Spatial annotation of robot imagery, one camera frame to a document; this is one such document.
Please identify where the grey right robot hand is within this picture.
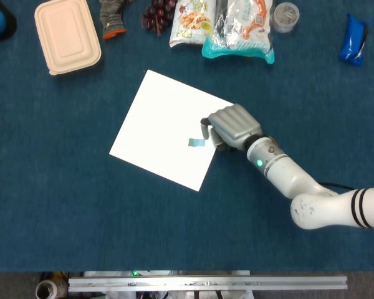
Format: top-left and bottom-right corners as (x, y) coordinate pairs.
(199, 103), (263, 152)

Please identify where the white square paper sheet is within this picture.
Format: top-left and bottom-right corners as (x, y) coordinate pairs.
(108, 69), (236, 192)

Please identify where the teal shrimp snack bag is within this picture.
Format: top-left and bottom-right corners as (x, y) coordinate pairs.
(201, 0), (276, 65)

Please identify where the white snack bag with fries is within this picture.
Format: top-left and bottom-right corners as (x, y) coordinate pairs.
(169, 0), (219, 49)

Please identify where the clear round plastic jar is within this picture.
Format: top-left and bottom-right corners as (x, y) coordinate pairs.
(272, 2), (300, 34)

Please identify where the dark red grape bunch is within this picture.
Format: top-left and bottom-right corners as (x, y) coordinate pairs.
(140, 0), (178, 38)

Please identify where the blue cookie packet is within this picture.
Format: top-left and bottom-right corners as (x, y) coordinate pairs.
(339, 12), (371, 67)

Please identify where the grey knit glove orange cuff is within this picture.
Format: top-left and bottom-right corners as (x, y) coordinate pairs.
(98, 0), (136, 40)

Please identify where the beige lidded lunch box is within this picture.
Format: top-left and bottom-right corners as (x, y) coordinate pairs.
(34, 0), (102, 76)

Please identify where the brown tape roll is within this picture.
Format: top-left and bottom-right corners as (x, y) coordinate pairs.
(35, 278), (68, 299)

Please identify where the aluminium profile rail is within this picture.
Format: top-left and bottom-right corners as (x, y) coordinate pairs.
(67, 275), (348, 293)

